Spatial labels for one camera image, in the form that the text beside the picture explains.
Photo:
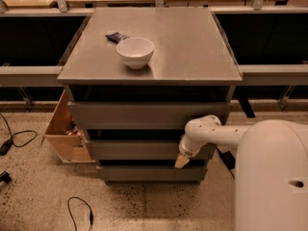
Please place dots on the black adapter left floor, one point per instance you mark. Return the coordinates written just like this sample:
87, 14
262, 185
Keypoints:
5, 147

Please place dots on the grey metal rail frame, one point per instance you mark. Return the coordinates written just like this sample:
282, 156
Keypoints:
216, 73

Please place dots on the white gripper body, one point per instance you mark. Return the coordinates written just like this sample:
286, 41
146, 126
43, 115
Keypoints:
187, 149

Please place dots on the wooden box on floor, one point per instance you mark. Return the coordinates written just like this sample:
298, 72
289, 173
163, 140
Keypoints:
68, 141

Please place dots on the grey drawer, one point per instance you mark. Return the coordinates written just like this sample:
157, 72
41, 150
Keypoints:
151, 174
133, 150
139, 115

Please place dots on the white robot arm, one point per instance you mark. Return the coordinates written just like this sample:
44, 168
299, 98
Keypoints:
271, 169

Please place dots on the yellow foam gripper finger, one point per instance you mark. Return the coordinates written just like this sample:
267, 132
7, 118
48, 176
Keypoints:
181, 160

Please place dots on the grey top drawer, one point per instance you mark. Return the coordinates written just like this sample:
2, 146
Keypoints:
139, 115

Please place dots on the white ceramic bowl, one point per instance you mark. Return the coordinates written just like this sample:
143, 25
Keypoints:
135, 52

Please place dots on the dark blue snack packet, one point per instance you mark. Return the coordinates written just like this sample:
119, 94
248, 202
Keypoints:
116, 37

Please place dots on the grey bottom drawer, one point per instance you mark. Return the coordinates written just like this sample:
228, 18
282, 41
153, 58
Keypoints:
151, 174

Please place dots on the black object far left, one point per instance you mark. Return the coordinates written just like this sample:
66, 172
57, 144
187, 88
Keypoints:
5, 177

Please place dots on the grey drawer cabinet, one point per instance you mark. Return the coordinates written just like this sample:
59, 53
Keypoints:
178, 49

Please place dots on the black power adapter right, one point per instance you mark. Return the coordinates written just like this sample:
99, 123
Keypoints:
228, 159

